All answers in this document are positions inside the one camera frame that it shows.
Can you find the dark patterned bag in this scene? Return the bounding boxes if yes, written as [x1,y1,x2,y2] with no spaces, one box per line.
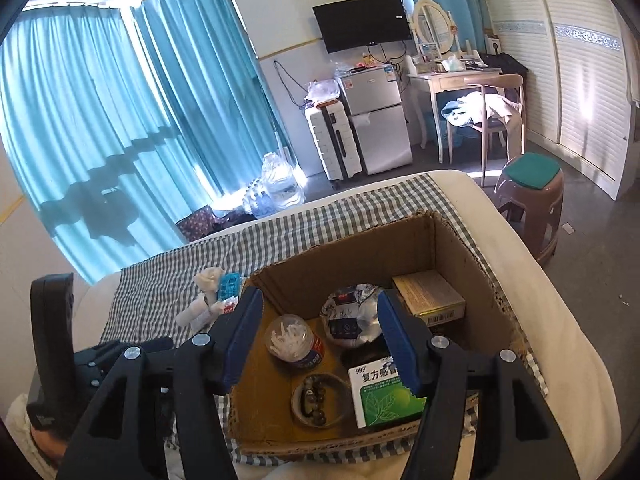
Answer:
[176,205,231,242]

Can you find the brown stool teal cushion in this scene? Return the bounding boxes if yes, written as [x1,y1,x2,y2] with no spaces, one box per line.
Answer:
[495,153,564,266]

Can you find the dark tissue paper pack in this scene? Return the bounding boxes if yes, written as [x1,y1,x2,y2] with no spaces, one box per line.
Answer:
[320,284,383,349]

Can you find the water bottle pack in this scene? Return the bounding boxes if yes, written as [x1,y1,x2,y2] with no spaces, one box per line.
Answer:
[243,178,278,219]

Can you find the green 999 medicine box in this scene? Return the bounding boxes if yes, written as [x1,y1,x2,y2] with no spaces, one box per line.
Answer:
[348,356,426,429]

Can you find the white louvered wardrobe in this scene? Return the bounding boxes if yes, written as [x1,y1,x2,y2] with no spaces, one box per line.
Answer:
[486,0,639,200]

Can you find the checkered tablecloth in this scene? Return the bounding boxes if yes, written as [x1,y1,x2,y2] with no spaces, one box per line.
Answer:
[102,174,544,466]

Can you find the red white sachet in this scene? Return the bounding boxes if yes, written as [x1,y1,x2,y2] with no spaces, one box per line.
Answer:
[200,296,239,326]

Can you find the clothes on chair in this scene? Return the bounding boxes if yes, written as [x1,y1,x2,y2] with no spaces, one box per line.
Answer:
[440,91,522,127]

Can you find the white tape roll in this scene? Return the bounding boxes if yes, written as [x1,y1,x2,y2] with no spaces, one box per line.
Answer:
[290,374,354,430]

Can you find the teal curtain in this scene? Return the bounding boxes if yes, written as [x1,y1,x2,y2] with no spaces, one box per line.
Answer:
[1,0,291,283]

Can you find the person left hand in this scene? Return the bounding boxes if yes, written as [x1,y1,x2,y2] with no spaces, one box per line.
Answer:
[6,393,72,480]

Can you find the wooden chair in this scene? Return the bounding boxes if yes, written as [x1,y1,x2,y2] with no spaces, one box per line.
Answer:
[440,73,526,186]

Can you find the tan cardboard medicine box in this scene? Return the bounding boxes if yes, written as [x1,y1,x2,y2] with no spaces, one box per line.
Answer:
[393,270,466,327]

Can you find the large water jug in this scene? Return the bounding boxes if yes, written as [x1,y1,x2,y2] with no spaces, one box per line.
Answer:
[260,153,305,210]

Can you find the clear cotton swab container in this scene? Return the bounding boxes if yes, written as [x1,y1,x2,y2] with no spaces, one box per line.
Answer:
[264,314,324,370]

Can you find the white suitcase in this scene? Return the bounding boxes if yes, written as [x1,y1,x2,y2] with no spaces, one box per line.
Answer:
[305,101,362,182]

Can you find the white bed mattress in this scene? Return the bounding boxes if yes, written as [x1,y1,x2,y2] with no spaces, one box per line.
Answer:
[73,170,622,479]

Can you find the silver mini fridge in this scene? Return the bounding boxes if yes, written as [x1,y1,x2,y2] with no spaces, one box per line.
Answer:
[335,64,412,174]

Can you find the brown bead bracelet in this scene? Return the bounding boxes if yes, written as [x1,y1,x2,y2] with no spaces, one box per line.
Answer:
[299,375,329,427]

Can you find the white ointment tube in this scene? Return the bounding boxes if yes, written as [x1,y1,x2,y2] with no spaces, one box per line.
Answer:
[175,292,213,333]

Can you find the wooden desk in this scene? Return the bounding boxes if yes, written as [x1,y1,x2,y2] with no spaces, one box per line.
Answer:
[407,68,502,165]

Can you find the oval vanity mirror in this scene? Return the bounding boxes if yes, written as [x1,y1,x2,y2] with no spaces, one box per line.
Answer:
[411,0,459,61]

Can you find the teal blister pack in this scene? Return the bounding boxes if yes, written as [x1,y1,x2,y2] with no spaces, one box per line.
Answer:
[217,272,243,301]

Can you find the black wall television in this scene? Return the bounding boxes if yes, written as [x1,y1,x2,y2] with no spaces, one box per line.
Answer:
[312,0,412,53]

